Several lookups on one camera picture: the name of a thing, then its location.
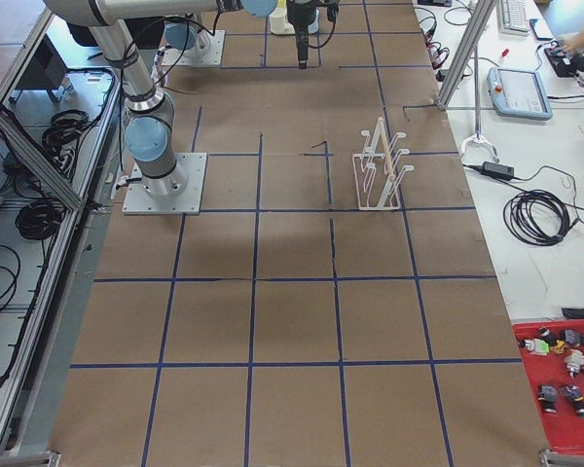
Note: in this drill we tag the reacher grabber tool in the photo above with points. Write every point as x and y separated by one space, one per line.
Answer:
477 139

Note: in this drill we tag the blue teach pendant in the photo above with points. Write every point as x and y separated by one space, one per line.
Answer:
518 93

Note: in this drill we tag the red parts tray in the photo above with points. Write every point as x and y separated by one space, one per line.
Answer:
553 356

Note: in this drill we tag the aluminium frame post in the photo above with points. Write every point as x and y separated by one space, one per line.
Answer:
462 53

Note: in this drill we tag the white keyboard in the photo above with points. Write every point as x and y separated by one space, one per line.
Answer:
512 18

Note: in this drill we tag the black power adapter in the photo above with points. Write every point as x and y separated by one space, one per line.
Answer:
498 171

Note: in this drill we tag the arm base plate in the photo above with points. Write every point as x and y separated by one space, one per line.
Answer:
204 48
178 193

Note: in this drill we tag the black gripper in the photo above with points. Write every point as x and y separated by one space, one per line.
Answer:
301 19

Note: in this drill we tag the white wire cup rack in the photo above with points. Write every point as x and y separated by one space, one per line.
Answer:
377 174

